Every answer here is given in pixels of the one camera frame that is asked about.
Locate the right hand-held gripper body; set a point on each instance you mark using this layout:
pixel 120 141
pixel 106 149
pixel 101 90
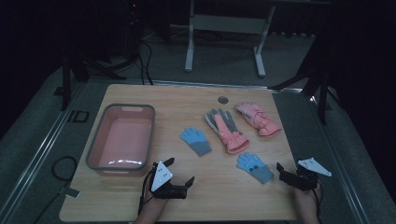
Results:
pixel 306 177

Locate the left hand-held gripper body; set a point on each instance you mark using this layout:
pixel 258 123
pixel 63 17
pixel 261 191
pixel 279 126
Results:
pixel 162 177

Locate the person's right hand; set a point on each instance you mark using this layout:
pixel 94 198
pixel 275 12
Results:
pixel 305 196

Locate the person's left hand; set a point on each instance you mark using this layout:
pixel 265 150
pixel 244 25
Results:
pixel 154 200

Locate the blue grey knit glove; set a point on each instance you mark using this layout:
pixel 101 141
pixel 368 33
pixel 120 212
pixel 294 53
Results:
pixel 196 140
pixel 256 168

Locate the pink basin with grey rim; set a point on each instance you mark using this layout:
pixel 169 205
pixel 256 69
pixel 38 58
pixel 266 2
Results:
pixel 124 140

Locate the pink ski glove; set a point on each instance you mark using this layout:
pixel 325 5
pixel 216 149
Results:
pixel 260 119
pixel 229 133

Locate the grey round table grommet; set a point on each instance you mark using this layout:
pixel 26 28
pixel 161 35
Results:
pixel 223 100

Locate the black tripod stand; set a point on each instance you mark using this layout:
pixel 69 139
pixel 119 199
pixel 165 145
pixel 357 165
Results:
pixel 322 90

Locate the grey tape piece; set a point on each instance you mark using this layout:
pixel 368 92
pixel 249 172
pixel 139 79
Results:
pixel 72 192

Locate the metal floor rail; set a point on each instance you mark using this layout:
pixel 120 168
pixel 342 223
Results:
pixel 40 146
pixel 342 174
pixel 199 83

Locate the white desk frame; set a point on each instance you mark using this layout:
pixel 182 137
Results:
pixel 229 24

